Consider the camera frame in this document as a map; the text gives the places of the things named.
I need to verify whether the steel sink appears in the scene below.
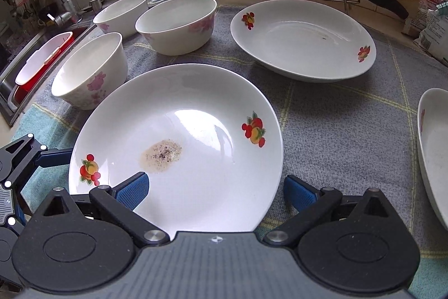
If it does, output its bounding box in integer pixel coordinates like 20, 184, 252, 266
0, 22, 97, 126

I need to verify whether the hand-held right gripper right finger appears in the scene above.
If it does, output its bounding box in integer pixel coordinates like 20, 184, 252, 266
264, 175, 401, 246

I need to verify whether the white floral bowl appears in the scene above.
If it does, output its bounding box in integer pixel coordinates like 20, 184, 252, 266
51, 32, 128, 110
93, 0, 149, 38
135, 0, 218, 56

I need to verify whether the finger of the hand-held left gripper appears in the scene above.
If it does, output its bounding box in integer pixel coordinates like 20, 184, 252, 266
9, 199, 28, 237
3, 134, 73, 191

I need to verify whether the white printed bag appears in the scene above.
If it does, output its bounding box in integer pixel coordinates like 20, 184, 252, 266
418, 1, 448, 68

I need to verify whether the red plastic basin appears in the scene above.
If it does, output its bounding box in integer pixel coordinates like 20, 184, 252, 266
13, 32, 75, 110

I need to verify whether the grey checked dish mat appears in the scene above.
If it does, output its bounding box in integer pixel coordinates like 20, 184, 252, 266
10, 5, 448, 272

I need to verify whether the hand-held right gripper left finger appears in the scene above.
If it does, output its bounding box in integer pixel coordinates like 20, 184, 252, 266
33, 172, 169, 248

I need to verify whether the white plastic basin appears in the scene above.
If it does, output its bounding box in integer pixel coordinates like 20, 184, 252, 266
15, 33, 72, 84

